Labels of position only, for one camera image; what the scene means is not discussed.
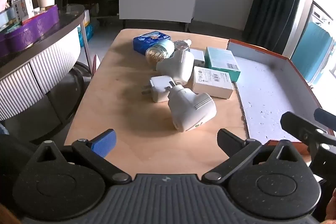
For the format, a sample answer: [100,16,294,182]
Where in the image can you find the clear glass spray bottle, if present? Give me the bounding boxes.
[174,39,192,51]

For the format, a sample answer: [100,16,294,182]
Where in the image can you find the white yellow cardboard box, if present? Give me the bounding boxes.
[84,10,91,27]

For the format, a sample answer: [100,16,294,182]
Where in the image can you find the teal suitcase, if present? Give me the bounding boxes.
[291,22,334,84]

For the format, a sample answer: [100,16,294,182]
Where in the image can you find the curved white side counter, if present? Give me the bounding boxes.
[1,5,85,121]

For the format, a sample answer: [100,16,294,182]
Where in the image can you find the blue plastic bag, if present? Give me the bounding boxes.
[77,23,94,47]

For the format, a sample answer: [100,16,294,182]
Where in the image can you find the teal adhesive bandages box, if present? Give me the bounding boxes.
[205,47,240,83]

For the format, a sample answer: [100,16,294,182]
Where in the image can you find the orange white cardboard tray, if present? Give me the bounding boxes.
[227,39,333,153]

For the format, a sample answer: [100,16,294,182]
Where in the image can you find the blue tissue pack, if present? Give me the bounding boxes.
[133,31,171,55]

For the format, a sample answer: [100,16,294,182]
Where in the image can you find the small white box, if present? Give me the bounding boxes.
[189,48,205,68]

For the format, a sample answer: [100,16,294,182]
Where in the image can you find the white cube charger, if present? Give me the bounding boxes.
[141,76,175,103]

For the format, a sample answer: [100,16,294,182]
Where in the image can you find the white power adapter box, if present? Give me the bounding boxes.
[192,66,234,100]

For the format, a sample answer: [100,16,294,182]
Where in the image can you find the purple storage box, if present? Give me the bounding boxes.
[1,5,59,57]

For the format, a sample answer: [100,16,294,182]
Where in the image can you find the toothpick jar light blue lid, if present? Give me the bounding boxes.
[145,40,175,68]

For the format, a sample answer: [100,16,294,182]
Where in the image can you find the white TV cabinet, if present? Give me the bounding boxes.
[118,0,196,32]

